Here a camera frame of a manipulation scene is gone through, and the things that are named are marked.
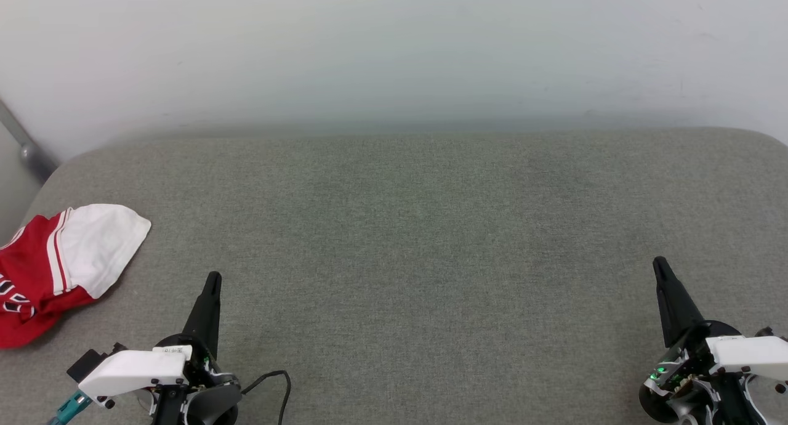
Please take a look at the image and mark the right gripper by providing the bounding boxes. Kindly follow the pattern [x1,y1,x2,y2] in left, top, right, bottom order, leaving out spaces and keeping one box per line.
[639,256,788,425]

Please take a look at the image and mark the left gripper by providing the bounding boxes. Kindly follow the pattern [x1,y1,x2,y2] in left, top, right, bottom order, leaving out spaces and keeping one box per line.
[148,271,242,425]

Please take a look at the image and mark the red and white basketball jersey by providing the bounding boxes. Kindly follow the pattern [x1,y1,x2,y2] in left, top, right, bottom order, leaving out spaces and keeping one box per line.
[0,203,152,350]

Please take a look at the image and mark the grey metal bar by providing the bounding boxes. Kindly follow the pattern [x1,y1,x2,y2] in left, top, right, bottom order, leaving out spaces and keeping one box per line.
[0,99,59,182]

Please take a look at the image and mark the white left camera bracket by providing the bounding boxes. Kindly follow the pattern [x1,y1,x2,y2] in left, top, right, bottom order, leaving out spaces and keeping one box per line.
[78,345,193,402]

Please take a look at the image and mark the thin black left gripper cable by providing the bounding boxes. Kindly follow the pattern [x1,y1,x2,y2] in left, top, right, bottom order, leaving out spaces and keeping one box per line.
[240,370,292,425]

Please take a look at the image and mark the left camera cable, teal plug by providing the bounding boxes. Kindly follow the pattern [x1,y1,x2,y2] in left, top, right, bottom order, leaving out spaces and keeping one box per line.
[48,391,93,425]

